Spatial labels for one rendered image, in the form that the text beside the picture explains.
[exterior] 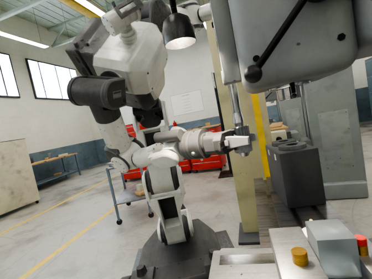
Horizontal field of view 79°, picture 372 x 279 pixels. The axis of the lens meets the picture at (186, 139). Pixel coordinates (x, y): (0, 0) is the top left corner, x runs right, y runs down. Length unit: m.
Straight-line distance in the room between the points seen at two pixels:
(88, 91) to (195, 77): 9.16
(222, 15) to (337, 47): 0.23
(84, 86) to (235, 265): 0.63
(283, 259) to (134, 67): 0.66
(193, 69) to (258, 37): 9.49
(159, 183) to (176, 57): 9.27
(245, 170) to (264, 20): 1.97
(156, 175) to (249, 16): 0.83
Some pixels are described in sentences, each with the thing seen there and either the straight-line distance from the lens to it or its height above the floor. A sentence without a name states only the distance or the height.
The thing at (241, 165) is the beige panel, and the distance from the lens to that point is 2.31.
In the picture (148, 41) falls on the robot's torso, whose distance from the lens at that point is 0.88.
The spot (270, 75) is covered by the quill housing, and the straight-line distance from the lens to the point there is 0.43.
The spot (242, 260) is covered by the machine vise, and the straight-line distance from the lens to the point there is 0.50.
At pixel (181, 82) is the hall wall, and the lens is 9.98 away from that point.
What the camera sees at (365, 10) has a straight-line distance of 0.47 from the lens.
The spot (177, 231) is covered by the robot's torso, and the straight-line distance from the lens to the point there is 1.30.
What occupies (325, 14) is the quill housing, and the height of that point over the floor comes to 1.40.
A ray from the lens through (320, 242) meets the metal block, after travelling 0.41.
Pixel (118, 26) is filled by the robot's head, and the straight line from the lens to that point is 0.80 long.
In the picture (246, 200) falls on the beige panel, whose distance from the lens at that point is 2.43.
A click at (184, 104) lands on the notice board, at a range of 9.88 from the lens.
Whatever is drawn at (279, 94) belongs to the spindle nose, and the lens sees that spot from 0.52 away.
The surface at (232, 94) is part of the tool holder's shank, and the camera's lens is 0.60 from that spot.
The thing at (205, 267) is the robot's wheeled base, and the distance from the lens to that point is 1.18.
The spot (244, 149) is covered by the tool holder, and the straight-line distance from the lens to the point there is 0.59.
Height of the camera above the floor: 1.28
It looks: 5 degrees down
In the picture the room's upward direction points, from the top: 11 degrees counter-clockwise
